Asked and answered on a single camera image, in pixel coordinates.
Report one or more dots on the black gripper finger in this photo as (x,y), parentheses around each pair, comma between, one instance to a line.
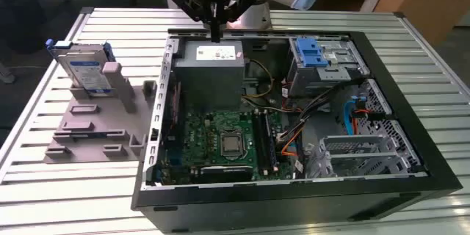
(238,9)
(187,1)

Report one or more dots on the hard disk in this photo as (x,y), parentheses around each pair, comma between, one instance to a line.
(86,72)

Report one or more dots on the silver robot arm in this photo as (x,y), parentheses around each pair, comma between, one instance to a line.
(253,16)

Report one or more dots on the metal disk bay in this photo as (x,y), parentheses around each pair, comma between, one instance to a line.
(363,155)

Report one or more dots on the blue plastic drive latch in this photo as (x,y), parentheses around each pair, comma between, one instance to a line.
(310,53)

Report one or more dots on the grey power supply unit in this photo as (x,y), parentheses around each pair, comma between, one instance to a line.
(209,86)

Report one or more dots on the metal optical drive cage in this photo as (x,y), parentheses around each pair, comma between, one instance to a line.
(330,74)

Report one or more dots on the green motherboard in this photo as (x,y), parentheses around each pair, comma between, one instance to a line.
(206,125)

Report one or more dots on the CPU socket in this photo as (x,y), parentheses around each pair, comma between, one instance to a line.
(233,131)

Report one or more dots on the black office chair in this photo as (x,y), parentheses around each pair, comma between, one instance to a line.
(22,20)

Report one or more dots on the black RAM slot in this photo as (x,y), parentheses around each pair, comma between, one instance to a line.
(259,141)

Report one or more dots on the silver CPU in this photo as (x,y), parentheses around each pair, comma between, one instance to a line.
(231,144)

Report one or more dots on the grey parts rack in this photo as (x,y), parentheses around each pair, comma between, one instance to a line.
(99,119)

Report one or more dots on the RAM stick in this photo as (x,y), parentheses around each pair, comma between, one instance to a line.
(88,136)

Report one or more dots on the grey furniture foot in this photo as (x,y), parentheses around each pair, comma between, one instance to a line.
(7,75)

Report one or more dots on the black graphics card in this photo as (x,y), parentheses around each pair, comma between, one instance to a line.
(223,171)

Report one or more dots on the black PC case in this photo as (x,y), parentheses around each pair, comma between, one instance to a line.
(257,210)

